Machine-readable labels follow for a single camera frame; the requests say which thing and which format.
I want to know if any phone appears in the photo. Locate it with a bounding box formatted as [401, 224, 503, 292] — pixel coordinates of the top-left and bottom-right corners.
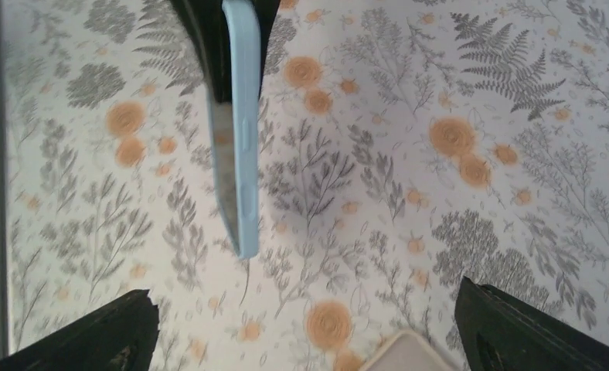
[209, 1, 261, 259]

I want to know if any floral patterned table mat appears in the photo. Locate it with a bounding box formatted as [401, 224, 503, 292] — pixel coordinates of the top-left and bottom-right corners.
[2, 1, 609, 370]

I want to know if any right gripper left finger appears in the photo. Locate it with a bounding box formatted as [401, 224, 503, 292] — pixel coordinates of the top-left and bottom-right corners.
[0, 289, 159, 371]

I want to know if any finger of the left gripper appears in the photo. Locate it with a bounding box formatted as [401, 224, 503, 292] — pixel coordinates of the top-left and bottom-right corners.
[170, 0, 232, 103]
[255, 0, 281, 73]

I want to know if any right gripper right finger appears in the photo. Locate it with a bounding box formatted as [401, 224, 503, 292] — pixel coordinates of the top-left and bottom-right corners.
[454, 277, 609, 371]

